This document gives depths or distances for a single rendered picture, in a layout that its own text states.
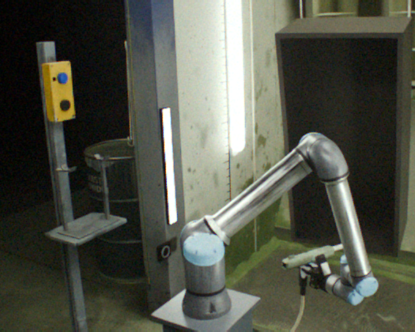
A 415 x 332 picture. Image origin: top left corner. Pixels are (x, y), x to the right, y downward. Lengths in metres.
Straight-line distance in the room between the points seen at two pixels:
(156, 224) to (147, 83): 0.76
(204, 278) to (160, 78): 1.15
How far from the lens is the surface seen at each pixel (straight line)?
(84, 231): 2.41
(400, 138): 2.53
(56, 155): 2.46
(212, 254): 1.86
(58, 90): 2.36
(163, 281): 2.97
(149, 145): 2.71
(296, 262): 2.49
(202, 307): 1.94
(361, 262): 2.12
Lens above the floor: 1.69
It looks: 14 degrees down
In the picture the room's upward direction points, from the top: 2 degrees counter-clockwise
